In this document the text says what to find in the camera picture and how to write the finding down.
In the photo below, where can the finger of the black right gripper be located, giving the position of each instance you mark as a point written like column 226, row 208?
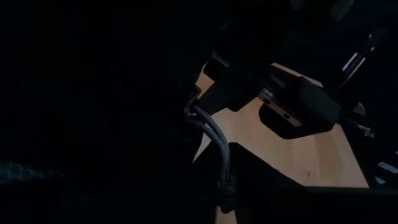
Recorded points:
column 230, row 90
column 311, row 109

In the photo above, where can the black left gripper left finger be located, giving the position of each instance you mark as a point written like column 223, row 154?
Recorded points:
column 174, row 205

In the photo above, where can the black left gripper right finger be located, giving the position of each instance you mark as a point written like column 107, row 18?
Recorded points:
column 295, row 205

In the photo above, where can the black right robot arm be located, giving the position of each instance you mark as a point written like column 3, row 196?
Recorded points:
column 367, row 46

